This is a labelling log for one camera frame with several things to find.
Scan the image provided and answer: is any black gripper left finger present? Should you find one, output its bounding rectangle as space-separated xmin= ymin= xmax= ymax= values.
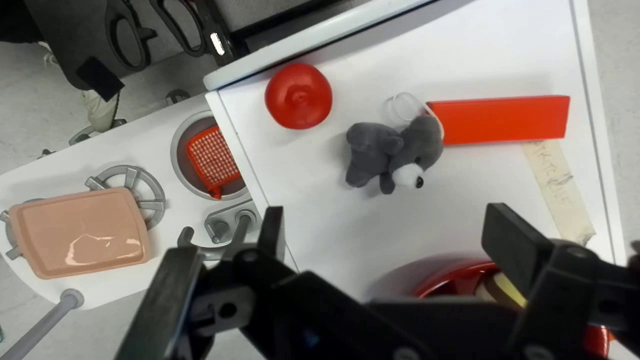
xmin=256 ymin=204 xmax=288 ymax=262

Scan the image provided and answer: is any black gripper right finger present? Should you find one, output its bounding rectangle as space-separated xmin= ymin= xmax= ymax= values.
xmin=479 ymin=201 xmax=555 ymax=299

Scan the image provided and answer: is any yellow sponge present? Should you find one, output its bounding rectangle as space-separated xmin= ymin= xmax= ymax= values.
xmin=476 ymin=269 xmax=528 ymax=310

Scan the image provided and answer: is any red bowl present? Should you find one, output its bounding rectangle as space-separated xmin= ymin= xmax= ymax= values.
xmin=408 ymin=257 xmax=611 ymax=360

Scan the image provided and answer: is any grey toy faucet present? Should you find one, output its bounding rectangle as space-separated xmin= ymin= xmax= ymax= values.
xmin=176 ymin=205 xmax=259 ymax=251

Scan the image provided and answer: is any beige tape strip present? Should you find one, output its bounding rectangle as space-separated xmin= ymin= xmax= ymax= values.
xmin=519 ymin=139 xmax=595 ymax=248

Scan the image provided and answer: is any orange mesh strainer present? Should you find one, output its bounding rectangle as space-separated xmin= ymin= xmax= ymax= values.
xmin=184 ymin=123 xmax=243 ymax=199

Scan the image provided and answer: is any orange-red rectangular block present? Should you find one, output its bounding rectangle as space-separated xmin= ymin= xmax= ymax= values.
xmin=425 ymin=93 xmax=571 ymax=146

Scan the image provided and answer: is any red round toy vegetable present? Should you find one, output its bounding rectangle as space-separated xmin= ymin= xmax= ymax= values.
xmin=263 ymin=62 xmax=333 ymax=129

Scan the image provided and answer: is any grey toy burner grate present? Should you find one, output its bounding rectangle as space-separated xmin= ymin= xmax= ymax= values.
xmin=84 ymin=163 xmax=168 ymax=229

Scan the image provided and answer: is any grey plush toy animal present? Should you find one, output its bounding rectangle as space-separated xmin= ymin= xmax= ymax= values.
xmin=344 ymin=113 xmax=446 ymax=195

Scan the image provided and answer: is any small grey round knob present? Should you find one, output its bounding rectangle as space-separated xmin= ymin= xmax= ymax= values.
xmin=165 ymin=87 xmax=191 ymax=106

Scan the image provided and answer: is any white tray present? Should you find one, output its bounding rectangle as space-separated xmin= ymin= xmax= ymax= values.
xmin=0 ymin=0 xmax=628 ymax=360

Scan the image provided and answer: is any black foam pad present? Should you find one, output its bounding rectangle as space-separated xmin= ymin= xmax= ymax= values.
xmin=74 ymin=56 xmax=126 ymax=101

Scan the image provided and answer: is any grey plastic rod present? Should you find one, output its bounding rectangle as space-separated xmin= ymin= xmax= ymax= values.
xmin=0 ymin=286 xmax=87 ymax=360

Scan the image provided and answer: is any black table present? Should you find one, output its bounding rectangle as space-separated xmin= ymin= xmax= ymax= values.
xmin=21 ymin=0 xmax=428 ymax=92

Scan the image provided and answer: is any black clamp with orange handle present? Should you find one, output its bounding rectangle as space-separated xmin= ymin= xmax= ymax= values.
xmin=191 ymin=0 xmax=236 ymax=66

